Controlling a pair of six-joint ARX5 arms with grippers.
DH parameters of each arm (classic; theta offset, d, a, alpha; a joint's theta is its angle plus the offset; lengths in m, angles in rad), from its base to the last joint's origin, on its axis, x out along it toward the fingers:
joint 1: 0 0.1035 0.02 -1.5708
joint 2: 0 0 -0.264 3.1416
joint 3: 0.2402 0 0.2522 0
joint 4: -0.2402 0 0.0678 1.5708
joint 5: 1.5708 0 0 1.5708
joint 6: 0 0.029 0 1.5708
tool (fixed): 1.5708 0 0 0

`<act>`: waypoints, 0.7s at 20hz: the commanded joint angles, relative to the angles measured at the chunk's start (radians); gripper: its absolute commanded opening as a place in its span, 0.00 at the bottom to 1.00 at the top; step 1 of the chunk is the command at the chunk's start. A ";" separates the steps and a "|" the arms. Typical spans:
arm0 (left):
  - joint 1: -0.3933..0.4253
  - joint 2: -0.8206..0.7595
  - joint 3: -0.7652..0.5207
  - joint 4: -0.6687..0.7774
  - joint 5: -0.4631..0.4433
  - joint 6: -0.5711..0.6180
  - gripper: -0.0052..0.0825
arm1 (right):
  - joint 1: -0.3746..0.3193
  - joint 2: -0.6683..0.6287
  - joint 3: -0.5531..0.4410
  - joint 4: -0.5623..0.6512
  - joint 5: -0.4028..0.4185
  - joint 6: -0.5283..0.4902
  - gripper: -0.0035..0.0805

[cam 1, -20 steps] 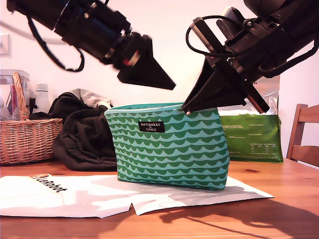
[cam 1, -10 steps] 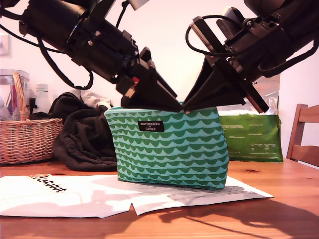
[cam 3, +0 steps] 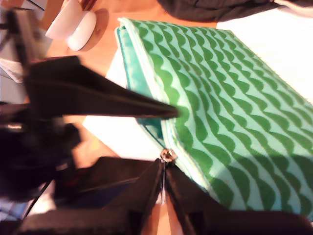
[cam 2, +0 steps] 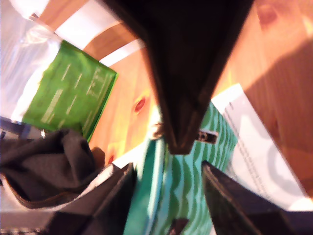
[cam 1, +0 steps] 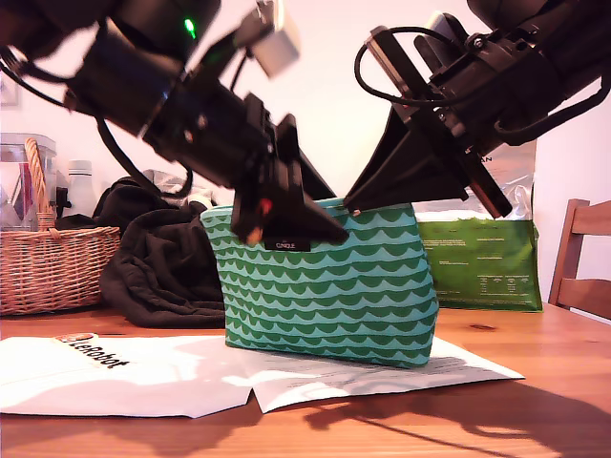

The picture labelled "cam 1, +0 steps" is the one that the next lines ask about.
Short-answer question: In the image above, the printed white paper sheet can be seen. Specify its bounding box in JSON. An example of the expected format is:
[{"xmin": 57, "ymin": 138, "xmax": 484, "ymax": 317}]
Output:
[{"xmin": 221, "ymin": 333, "xmax": 526, "ymax": 414}]

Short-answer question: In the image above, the silver and green Canagan bag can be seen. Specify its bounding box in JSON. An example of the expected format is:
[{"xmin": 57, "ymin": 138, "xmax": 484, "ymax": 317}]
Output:
[{"xmin": 412, "ymin": 140, "xmax": 544, "ymax": 314}]

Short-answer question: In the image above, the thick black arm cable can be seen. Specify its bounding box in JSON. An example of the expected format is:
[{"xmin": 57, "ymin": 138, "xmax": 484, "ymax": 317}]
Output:
[{"xmin": 494, "ymin": 75, "xmax": 611, "ymax": 149}]

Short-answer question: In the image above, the clear plastic container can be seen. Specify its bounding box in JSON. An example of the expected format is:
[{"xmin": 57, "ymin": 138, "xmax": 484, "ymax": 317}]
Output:
[{"xmin": 0, "ymin": 133, "xmax": 58, "ymax": 231}]

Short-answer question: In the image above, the small white wall frame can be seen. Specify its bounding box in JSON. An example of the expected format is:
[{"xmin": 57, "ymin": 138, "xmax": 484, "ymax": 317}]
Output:
[{"xmin": 0, "ymin": 71, "xmax": 21, "ymax": 110}]

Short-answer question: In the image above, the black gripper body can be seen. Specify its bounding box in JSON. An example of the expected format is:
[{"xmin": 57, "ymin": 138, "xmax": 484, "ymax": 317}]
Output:
[
  {"xmin": 362, "ymin": 26, "xmax": 563, "ymax": 220},
  {"xmin": 141, "ymin": 77, "xmax": 294, "ymax": 245}
]

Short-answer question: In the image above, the wooden chair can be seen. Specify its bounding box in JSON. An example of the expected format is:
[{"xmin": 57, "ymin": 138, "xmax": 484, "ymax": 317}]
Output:
[{"xmin": 547, "ymin": 198, "xmax": 611, "ymax": 322}]

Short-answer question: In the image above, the green wave-patterned zipper pouch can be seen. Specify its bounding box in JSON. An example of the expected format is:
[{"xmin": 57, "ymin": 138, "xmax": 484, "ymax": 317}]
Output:
[{"xmin": 199, "ymin": 196, "xmax": 440, "ymax": 369}]

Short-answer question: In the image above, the wicker basket with handle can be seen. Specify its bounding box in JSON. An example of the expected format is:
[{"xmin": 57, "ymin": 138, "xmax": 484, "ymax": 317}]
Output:
[{"xmin": 0, "ymin": 136, "xmax": 123, "ymax": 317}]

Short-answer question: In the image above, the white LeRobot text sticker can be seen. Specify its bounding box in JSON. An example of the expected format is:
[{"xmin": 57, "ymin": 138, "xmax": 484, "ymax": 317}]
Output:
[{"xmin": 53, "ymin": 332, "xmax": 131, "ymax": 371}]

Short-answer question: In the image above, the black hoodie with grey lining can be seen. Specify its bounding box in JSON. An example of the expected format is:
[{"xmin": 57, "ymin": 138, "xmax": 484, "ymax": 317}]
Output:
[{"xmin": 93, "ymin": 169, "xmax": 228, "ymax": 329}]

